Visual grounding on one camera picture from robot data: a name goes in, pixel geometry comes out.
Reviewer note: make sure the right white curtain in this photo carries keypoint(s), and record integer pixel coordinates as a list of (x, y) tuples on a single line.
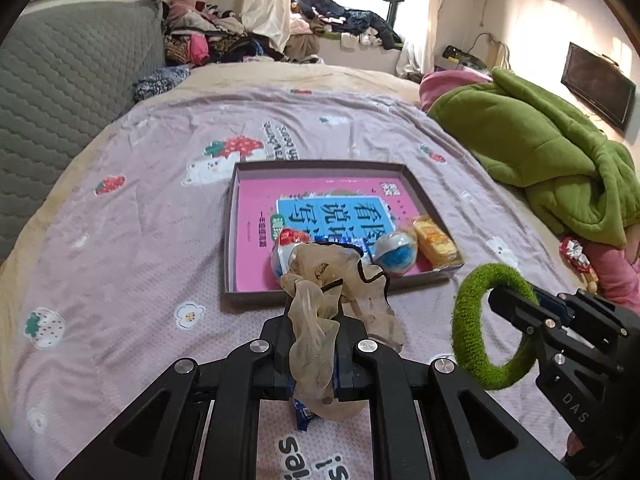
[(416, 23)]

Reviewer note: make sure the yellow snack packet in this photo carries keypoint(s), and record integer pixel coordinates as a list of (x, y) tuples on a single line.
[(434, 243)]

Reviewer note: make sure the white curtain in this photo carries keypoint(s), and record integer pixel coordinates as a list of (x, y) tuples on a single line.
[(268, 18), (416, 23)]

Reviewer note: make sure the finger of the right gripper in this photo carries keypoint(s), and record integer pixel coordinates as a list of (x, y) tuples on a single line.
[(563, 306), (533, 322)]

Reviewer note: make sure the clothes pile by headboard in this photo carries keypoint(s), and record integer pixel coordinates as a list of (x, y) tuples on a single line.
[(197, 33)]

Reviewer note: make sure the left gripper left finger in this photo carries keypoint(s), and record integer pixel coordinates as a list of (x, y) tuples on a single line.
[(195, 421)]

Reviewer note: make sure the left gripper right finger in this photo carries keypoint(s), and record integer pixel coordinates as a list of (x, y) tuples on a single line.
[(432, 421)]

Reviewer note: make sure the pink pillow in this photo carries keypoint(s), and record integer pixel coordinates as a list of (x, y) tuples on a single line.
[(435, 85)]

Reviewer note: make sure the left white curtain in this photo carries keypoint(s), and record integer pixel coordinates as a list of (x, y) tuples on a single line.
[(268, 18)]

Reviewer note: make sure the grey quilted headboard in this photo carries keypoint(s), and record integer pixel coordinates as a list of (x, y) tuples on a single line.
[(67, 72)]

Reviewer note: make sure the red silver wrapper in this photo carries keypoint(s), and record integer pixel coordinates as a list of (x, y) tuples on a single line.
[(573, 254)]

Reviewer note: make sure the person's right hand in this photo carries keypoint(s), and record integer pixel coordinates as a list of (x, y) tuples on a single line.
[(574, 447)]

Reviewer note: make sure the blue cookie packet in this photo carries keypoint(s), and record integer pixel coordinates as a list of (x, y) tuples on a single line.
[(342, 240), (303, 413)]

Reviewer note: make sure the purple strawberry bedsheet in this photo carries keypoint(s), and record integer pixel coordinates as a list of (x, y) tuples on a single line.
[(129, 276)]

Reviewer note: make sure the pink blanket lower right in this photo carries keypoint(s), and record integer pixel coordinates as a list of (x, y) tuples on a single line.
[(619, 279)]

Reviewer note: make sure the wall television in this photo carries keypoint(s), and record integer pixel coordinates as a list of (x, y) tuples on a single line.
[(599, 83)]

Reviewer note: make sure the blue patterned cloth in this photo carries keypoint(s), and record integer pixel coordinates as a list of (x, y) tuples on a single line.
[(160, 81)]

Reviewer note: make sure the green blanket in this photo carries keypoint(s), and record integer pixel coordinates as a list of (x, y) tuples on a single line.
[(574, 177)]

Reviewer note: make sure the black yellow tool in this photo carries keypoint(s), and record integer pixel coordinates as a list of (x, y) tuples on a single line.
[(454, 54)]

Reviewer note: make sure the white red snack packet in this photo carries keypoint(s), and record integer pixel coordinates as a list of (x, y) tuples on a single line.
[(284, 244)]

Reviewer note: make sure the shallow brown box tray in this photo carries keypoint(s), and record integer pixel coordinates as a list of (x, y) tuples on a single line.
[(305, 169)]

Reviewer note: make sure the pink workbook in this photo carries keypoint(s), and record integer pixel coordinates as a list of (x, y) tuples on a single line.
[(354, 207)]

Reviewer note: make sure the clothes pile on windowsill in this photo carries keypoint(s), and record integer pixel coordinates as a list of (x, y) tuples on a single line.
[(357, 23)]

